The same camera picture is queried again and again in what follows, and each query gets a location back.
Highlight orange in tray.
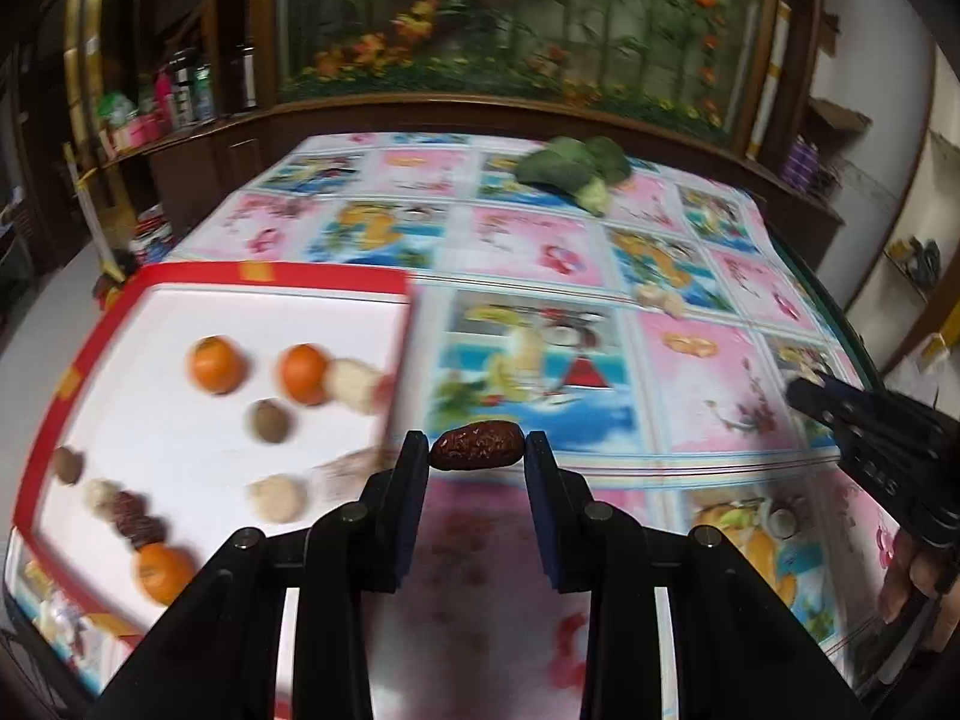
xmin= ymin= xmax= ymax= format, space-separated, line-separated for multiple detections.
xmin=135 ymin=543 xmax=197 ymax=606
xmin=278 ymin=344 xmax=332 ymax=406

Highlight dark red jujube date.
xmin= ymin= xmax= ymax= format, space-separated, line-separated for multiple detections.
xmin=110 ymin=491 xmax=167 ymax=550

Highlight red white tray box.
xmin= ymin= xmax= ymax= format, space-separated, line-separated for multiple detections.
xmin=10 ymin=260 xmax=417 ymax=642

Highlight green leafy vegetable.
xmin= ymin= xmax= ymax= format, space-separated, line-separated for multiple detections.
xmin=514 ymin=137 xmax=633 ymax=218

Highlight brown longan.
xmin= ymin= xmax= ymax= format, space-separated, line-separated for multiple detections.
xmin=249 ymin=398 xmax=293 ymax=444
xmin=50 ymin=445 xmax=85 ymax=486

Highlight orange in tray lower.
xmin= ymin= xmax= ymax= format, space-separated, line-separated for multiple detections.
xmin=135 ymin=543 xmax=197 ymax=606

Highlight bottles on left shelf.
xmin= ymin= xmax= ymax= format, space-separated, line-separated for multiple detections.
xmin=88 ymin=44 xmax=257 ymax=163

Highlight colourful fruit print tablecloth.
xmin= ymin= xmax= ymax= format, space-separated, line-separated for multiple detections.
xmin=3 ymin=130 xmax=898 ymax=720

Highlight orange in tray upper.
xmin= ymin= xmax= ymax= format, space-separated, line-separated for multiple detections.
xmin=278 ymin=344 xmax=332 ymax=406

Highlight large orange tangerine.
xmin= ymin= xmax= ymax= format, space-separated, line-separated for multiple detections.
xmin=187 ymin=335 xmax=247 ymax=395

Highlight purple bottles on shelf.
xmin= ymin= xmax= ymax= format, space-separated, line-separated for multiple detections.
xmin=779 ymin=135 xmax=818 ymax=193

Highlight right hand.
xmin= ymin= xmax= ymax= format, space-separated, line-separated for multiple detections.
xmin=878 ymin=528 xmax=960 ymax=652

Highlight flower aquarium display cabinet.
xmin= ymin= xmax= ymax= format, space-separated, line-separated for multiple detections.
xmin=250 ymin=0 xmax=783 ymax=148

